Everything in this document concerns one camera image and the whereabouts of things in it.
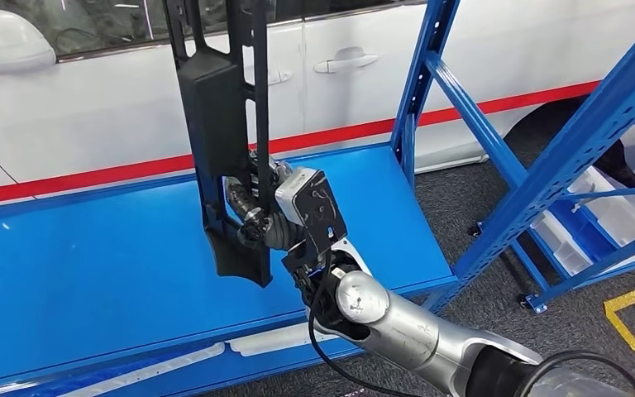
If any black plastic licence plate bracket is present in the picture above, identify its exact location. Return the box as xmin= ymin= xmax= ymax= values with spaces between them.
xmin=162 ymin=0 xmax=274 ymax=289

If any white car with red stripe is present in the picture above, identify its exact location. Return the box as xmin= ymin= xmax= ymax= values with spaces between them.
xmin=0 ymin=0 xmax=635 ymax=210

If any blue plastic crate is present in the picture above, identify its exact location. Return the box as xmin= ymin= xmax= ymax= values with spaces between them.
xmin=546 ymin=196 xmax=621 ymax=262

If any white car side mirror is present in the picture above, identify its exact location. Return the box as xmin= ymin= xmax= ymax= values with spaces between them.
xmin=0 ymin=5 xmax=57 ymax=79

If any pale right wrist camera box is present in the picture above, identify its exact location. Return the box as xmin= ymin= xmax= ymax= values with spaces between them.
xmin=273 ymin=166 xmax=350 ymax=275

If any thin black wrist camera cable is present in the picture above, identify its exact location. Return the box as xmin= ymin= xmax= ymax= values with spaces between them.
xmin=306 ymin=249 xmax=423 ymax=397

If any white car door handle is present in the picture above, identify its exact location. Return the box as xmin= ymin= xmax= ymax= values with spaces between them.
xmin=243 ymin=65 xmax=294 ymax=87
xmin=313 ymin=45 xmax=380 ymax=75

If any black upper arm cable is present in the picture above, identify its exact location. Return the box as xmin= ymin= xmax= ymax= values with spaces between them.
xmin=513 ymin=350 xmax=635 ymax=397

